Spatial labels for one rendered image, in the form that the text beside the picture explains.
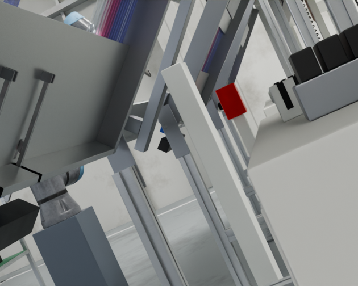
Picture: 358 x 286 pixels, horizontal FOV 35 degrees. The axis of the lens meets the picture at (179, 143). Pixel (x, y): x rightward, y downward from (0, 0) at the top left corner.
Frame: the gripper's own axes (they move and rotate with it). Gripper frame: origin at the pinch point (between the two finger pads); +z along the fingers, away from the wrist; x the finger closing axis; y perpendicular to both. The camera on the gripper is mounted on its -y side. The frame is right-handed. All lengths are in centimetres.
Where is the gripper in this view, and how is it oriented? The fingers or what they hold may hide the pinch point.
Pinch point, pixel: (148, 72)
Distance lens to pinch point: 207.8
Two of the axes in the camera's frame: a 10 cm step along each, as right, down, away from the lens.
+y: -6.0, 7.9, 1.6
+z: 7.9, 6.1, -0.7
